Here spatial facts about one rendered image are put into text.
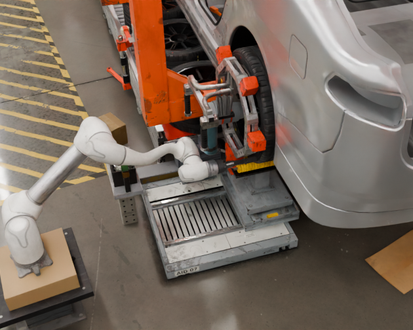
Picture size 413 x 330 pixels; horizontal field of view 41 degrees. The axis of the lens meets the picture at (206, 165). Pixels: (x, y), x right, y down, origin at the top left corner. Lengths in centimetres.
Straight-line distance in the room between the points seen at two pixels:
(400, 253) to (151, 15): 205
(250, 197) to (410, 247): 103
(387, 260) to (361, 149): 144
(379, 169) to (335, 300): 122
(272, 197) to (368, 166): 132
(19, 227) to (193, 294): 106
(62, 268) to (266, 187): 137
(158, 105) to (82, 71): 192
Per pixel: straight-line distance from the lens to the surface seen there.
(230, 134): 332
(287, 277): 335
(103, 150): 268
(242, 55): 302
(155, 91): 343
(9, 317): 299
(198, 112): 360
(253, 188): 351
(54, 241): 311
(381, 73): 206
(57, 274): 295
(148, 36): 324
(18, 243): 286
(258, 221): 342
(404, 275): 350
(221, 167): 302
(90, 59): 548
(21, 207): 298
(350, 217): 252
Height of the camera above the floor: 262
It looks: 40 degrees down
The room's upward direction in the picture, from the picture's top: 2 degrees counter-clockwise
